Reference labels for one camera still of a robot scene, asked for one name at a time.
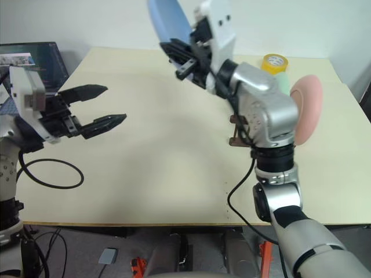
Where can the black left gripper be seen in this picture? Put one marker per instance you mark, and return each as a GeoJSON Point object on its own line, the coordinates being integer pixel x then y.
{"type": "Point", "coordinates": [58, 118]}

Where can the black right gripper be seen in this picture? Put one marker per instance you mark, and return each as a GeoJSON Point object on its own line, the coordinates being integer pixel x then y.
{"type": "Point", "coordinates": [203, 49]}

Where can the blue plate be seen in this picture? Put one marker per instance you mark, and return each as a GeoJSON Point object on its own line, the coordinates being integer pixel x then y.
{"type": "Point", "coordinates": [169, 20]}

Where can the green plate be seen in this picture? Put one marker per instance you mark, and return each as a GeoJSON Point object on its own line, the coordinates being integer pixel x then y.
{"type": "Point", "coordinates": [283, 82]}

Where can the pink plate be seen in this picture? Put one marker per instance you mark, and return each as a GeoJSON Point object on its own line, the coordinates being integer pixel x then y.
{"type": "Point", "coordinates": [307, 110]}

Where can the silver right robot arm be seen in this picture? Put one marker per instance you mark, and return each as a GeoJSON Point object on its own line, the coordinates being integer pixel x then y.
{"type": "Point", "coordinates": [261, 95]}

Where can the wooden dish rack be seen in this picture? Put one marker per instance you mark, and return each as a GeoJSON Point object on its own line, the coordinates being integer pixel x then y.
{"type": "Point", "coordinates": [239, 131]}

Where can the open laptop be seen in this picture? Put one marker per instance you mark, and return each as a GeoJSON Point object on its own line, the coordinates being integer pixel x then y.
{"type": "Point", "coordinates": [49, 66]}

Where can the yellow tape roll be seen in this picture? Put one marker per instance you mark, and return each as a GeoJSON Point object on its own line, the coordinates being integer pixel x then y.
{"type": "Point", "coordinates": [275, 62]}

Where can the grey foot pedal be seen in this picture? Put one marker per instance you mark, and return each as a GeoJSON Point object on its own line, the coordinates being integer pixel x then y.
{"type": "Point", "coordinates": [108, 256]}

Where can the dark rounded grey shape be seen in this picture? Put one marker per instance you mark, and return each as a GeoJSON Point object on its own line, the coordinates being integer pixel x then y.
{"type": "Point", "coordinates": [166, 255]}
{"type": "Point", "coordinates": [240, 255]}

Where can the red and black tool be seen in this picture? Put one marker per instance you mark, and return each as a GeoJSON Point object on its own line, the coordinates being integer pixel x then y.
{"type": "Point", "coordinates": [139, 265]}

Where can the dark angular object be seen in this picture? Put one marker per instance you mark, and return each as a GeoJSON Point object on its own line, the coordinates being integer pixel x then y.
{"type": "Point", "coordinates": [366, 97]}

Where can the orange clamp bar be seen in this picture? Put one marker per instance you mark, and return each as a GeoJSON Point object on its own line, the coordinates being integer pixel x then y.
{"type": "Point", "coordinates": [266, 257]}

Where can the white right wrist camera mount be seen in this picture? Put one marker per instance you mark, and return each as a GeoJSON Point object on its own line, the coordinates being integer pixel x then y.
{"type": "Point", "coordinates": [223, 32]}

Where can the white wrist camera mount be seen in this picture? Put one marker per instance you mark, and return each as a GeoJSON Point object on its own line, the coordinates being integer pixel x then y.
{"type": "Point", "coordinates": [223, 32]}
{"type": "Point", "coordinates": [20, 95]}

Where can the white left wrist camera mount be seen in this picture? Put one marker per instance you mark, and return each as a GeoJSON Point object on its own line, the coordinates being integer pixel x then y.
{"type": "Point", "coordinates": [20, 95]}

